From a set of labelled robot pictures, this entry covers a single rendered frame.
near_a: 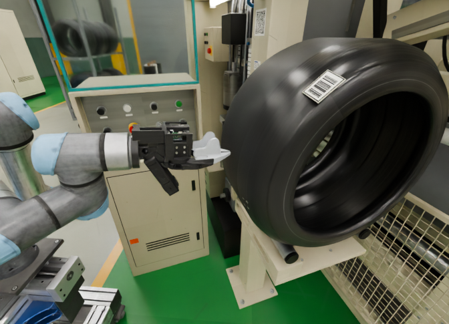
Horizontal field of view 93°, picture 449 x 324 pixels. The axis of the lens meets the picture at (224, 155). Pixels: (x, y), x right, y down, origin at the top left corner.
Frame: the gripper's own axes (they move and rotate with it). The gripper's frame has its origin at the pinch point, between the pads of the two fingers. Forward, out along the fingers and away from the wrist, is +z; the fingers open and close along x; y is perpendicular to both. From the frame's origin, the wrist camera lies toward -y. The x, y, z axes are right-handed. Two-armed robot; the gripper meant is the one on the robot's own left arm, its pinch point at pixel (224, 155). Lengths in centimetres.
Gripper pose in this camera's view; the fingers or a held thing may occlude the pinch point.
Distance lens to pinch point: 50.5
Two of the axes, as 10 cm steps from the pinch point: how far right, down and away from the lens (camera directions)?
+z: 9.4, -0.5, 3.3
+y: 1.2, -8.8, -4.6
